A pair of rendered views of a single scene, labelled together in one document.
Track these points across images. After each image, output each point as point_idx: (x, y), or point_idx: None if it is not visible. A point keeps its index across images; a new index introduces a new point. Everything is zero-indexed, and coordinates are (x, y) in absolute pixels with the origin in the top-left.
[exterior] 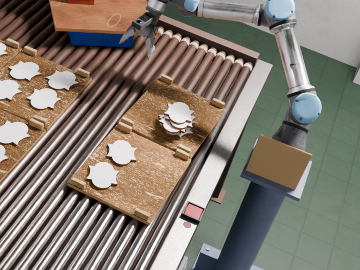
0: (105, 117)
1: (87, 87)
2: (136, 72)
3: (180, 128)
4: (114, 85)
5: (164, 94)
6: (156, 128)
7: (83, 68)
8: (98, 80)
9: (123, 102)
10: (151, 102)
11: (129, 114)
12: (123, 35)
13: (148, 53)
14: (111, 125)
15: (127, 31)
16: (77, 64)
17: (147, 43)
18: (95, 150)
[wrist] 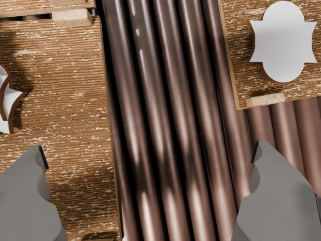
0: (136, 26)
1: (227, 83)
2: (177, 221)
3: None
4: (187, 136)
5: (71, 194)
6: (14, 61)
7: (277, 146)
8: (228, 132)
9: (136, 101)
10: (78, 141)
11: (92, 58)
12: (304, 178)
13: (28, 156)
14: (109, 8)
15: (313, 216)
16: (296, 138)
17: (37, 216)
18: None
